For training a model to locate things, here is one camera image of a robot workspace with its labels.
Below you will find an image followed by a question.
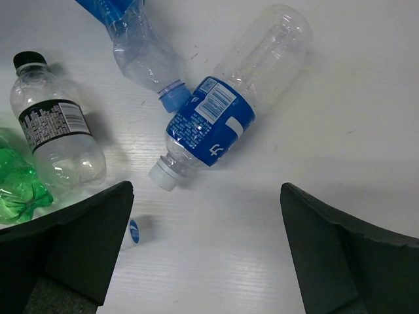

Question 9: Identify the clear bottle black label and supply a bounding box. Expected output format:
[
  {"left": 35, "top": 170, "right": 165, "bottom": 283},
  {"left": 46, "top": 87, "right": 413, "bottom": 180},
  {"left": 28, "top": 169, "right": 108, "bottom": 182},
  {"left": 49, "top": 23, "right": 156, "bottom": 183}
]
[{"left": 10, "top": 51, "right": 107, "bottom": 196}]

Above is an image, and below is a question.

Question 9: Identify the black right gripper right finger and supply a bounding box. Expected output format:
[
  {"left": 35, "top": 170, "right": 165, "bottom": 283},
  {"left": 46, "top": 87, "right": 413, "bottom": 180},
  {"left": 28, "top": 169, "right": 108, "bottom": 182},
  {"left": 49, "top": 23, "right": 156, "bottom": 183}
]
[{"left": 280, "top": 183, "right": 418, "bottom": 313}]

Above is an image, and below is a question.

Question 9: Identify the crushed clear bottle blue cap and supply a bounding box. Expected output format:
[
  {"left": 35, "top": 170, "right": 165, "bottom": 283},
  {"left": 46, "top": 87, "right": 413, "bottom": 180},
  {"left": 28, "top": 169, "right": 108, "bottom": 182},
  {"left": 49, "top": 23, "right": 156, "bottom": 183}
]
[{"left": 78, "top": 1, "right": 191, "bottom": 113}]

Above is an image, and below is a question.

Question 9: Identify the green plastic bottle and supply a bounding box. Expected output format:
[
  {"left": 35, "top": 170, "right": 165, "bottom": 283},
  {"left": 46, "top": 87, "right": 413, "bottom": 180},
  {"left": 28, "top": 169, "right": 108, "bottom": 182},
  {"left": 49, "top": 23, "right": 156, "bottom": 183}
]
[{"left": 1, "top": 128, "right": 54, "bottom": 225}]

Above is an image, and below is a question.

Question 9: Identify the clear bottle blue label white cap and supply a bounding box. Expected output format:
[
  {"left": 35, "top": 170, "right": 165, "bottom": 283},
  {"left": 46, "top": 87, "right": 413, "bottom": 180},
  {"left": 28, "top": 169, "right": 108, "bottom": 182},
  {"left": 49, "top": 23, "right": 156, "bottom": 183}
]
[{"left": 149, "top": 5, "right": 312, "bottom": 191}]

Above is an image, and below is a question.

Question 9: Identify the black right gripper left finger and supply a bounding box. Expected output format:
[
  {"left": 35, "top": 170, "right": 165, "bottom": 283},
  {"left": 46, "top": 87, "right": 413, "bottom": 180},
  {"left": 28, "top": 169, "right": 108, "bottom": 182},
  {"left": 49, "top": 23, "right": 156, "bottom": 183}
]
[{"left": 1, "top": 181, "right": 134, "bottom": 313}]

